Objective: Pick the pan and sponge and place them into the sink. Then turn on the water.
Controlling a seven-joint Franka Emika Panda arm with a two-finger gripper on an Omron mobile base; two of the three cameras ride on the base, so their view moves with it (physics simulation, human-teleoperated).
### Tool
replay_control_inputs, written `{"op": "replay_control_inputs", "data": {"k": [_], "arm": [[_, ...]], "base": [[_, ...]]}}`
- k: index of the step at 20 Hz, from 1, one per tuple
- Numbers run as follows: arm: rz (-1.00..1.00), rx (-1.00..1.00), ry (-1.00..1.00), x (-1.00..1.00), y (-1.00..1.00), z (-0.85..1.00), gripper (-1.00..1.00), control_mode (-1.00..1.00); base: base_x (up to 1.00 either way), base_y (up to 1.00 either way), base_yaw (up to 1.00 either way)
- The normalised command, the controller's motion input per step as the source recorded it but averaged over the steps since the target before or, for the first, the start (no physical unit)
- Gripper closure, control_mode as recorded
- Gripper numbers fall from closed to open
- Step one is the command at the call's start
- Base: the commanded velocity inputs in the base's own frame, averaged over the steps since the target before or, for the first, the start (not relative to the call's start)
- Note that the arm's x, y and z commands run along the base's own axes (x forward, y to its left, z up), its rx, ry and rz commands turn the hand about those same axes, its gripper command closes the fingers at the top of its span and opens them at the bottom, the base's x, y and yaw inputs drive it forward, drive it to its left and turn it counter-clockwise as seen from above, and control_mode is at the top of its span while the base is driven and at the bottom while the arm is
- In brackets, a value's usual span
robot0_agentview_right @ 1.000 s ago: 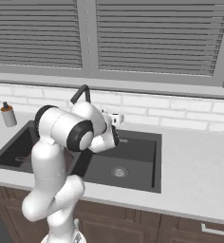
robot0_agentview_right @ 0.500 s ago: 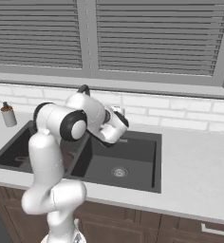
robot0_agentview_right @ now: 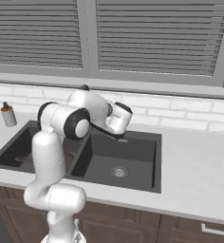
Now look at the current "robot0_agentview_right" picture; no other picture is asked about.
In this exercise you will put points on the grey window blind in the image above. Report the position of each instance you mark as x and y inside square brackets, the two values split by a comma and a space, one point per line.
[161, 34]
[34, 31]

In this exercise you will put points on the brown cupboard door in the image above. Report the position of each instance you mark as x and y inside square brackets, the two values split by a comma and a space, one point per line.
[19, 221]
[117, 226]

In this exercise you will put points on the white soap bottle, brown cap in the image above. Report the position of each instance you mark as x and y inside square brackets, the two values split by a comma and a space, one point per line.
[9, 117]

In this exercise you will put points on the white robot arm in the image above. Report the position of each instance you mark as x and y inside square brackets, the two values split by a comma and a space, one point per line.
[49, 158]

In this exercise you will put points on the black double sink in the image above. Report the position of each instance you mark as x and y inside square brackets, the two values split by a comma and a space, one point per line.
[129, 155]

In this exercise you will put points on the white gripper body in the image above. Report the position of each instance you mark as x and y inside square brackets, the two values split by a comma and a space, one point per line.
[117, 125]

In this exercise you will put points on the brown drawer front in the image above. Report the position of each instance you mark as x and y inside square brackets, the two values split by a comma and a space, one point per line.
[186, 232]

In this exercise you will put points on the grey window frame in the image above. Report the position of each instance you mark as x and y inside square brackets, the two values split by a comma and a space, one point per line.
[88, 76]

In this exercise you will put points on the round metal drain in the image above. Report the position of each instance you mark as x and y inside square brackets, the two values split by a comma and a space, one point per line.
[119, 171]

